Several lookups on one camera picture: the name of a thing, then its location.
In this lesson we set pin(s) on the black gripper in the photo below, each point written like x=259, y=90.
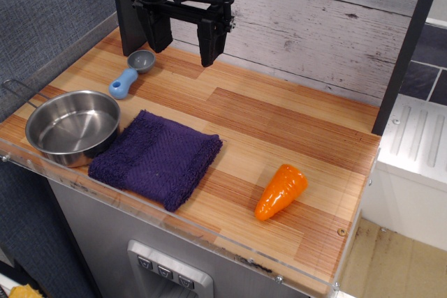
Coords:
x=213, y=18

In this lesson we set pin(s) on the black left vertical post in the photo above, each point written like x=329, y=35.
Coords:
x=131, y=32

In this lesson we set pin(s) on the black vertical post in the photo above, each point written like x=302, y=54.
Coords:
x=413, y=33
x=131, y=32

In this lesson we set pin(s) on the orange plastic carrot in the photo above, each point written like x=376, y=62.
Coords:
x=287, y=184

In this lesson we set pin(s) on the yellow object bottom left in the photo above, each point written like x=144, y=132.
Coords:
x=24, y=291

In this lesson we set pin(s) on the blue grey measuring spoon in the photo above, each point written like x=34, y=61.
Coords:
x=139, y=62

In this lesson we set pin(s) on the stainless steel pot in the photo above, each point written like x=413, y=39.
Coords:
x=69, y=129

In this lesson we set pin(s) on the silver dispenser button panel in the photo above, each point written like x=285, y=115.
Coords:
x=161, y=275

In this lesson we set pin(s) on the black right vertical post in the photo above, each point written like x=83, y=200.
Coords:
x=413, y=33

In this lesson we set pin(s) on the purple napkin cloth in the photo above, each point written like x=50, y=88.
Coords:
x=158, y=159

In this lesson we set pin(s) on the white ridged toy sink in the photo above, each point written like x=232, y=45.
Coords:
x=407, y=187

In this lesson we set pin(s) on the clear acrylic edge guard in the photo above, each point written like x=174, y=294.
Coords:
x=103, y=220

